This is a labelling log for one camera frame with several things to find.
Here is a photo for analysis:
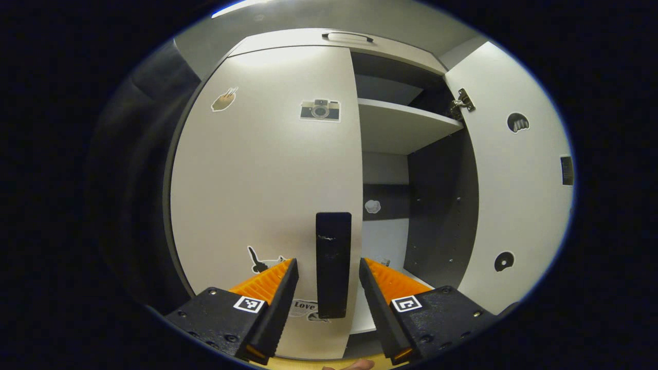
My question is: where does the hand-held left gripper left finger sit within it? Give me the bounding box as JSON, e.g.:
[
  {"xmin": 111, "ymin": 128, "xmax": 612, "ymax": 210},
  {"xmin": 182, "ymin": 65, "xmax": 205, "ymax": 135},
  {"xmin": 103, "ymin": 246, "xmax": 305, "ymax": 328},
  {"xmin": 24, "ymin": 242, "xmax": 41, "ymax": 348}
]
[{"xmin": 164, "ymin": 258, "xmax": 300, "ymax": 365}]

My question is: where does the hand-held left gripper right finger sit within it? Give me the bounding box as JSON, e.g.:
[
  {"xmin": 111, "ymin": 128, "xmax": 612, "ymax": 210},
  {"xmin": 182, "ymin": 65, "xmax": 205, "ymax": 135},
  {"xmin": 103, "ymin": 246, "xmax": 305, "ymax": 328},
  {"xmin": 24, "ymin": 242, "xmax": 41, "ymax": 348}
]
[{"xmin": 359, "ymin": 257, "xmax": 497, "ymax": 365}]

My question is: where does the black door handle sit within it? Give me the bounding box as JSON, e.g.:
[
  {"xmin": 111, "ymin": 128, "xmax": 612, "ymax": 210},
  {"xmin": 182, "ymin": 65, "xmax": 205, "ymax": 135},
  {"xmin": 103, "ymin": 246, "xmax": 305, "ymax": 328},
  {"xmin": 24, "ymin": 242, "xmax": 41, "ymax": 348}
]
[{"xmin": 315, "ymin": 212, "xmax": 353, "ymax": 319}]

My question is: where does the white double-door shoe cabinet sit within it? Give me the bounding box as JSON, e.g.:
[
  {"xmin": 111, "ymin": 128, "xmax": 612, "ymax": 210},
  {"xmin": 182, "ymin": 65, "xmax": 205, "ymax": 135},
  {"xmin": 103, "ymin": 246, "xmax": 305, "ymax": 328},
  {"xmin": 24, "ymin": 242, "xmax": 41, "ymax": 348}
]
[{"xmin": 163, "ymin": 28, "xmax": 575, "ymax": 360}]

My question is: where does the white door with camera sticker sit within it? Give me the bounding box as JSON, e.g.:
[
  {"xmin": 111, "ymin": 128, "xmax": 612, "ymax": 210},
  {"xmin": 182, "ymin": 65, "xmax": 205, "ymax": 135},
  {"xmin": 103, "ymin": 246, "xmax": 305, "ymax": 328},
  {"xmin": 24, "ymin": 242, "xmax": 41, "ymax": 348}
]
[{"xmin": 170, "ymin": 45, "xmax": 363, "ymax": 360}]

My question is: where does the white door with headphone sticker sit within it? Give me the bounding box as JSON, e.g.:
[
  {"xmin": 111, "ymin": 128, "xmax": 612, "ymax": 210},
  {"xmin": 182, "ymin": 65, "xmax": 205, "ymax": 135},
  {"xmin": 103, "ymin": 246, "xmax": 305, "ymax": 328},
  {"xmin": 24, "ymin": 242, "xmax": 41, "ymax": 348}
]
[{"xmin": 443, "ymin": 41, "xmax": 575, "ymax": 315}]

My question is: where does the metal door hinge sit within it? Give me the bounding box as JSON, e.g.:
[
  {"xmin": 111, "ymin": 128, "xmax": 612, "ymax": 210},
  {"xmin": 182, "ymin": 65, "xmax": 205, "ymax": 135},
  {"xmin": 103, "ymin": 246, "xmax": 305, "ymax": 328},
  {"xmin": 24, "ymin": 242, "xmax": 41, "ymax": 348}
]
[{"xmin": 447, "ymin": 88, "xmax": 476, "ymax": 120}]

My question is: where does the white cabinet drawer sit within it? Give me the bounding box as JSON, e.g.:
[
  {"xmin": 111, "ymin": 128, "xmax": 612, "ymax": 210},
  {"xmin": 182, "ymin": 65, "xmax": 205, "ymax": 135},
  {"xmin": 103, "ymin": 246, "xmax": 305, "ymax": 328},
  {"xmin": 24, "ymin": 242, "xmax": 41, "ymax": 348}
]
[{"xmin": 229, "ymin": 28, "xmax": 448, "ymax": 75}]

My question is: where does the grey drawer handle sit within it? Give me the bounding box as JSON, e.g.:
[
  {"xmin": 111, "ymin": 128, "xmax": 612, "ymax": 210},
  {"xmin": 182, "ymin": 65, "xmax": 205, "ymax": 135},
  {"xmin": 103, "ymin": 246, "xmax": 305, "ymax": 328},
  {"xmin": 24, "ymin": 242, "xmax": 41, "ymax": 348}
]
[{"xmin": 322, "ymin": 32, "xmax": 374, "ymax": 43}]

